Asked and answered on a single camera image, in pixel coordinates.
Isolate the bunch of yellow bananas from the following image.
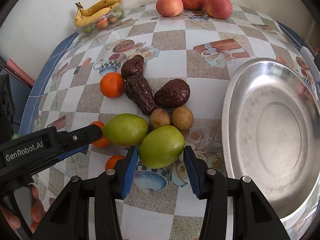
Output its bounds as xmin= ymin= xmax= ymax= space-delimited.
xmin=74 ymin=0 xmax=123 ymax=27

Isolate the brown longan left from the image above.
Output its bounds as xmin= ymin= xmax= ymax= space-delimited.
xmin=150 ymin=108 xmax=171 ymax=128

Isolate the brown longan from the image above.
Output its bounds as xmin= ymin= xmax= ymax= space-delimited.
xmin=171 ymin=106 xmax=194 ymax=131
xmin=150 ymin=108 xmax=171 ymax=128

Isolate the orange beside dates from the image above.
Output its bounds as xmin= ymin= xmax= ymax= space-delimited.
xmin=99 ymin=73 xmax=125 ymax=98

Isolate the clear plastic fruit tray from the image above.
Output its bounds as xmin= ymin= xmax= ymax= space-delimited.
xmin=74 ymin=2 xmax=124 ymax=34

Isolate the green fruit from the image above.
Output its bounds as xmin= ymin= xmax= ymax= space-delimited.
xmin=139 ymin=125 xmax=185 ymax=168

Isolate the green fruit left one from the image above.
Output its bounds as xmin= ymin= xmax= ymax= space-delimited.
xmin=102 ymin=113 xmax=148 ymax=146

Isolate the brown longan right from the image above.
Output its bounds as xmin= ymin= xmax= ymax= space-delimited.
xmin=171 ymin=106 xmax=194 ymax=131

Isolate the red apple left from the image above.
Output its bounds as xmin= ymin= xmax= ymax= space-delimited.
xmin=156 ymin=0 xmax=184 ymax=17

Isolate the small dark date top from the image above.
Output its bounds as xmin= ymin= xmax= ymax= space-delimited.
xmin=121 ymin=55 xmax=144 ymax=80

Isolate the large steel plate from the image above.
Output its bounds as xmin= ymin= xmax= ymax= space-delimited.
xmin=221 ymin=58 xmax=319 ymax=239

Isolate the red apple right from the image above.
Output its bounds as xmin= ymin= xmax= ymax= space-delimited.
xmin=204 ymin=0 xmax=233 ymax=20

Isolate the round dark date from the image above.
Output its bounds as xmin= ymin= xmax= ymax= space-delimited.
xmin=153 ymin=79 xmax=190 ymax=108

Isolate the person's left hand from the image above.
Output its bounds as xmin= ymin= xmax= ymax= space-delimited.
xmin=0 ymin=184 xmax=47 ymax=234

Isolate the checkered patterned tablecloth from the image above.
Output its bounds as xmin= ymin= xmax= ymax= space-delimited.
xmin=20 ymin=4 xmax=317 ymax=239

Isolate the orange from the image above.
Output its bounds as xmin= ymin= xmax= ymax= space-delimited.
xmin=105 ymin=155 xmax=125 ymax=171
xmin=99 ymin=73 xmax=125 ymax=98
xmin=90 ymin=121 xmax=110 ymax=148

